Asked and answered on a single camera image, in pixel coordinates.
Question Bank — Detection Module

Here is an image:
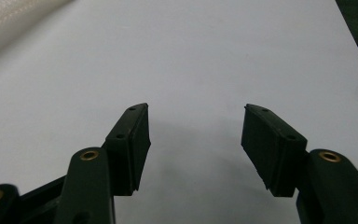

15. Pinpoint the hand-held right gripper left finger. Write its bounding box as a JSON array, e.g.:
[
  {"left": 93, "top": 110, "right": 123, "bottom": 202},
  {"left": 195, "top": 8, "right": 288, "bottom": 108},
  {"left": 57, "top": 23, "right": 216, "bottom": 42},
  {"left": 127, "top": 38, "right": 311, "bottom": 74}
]
[{"left": 54, "top": 103, "right": 152, "bottom": 224}]

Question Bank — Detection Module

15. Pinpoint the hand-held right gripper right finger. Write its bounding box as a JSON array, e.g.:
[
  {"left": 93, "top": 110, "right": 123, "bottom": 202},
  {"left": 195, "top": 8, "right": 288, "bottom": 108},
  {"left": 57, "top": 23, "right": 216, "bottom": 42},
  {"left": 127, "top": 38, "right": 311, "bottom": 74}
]
[{"left": 241, "top": 103, "right": 358, "bottom": 224}]

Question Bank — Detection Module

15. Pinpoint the white mesh laundry bag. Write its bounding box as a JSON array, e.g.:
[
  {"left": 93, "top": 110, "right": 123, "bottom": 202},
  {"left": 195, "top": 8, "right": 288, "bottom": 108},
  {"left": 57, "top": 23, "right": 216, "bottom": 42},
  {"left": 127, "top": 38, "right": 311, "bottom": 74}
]
[{"left": 0, "top": 0, "right": 76, "bottom": 67}]

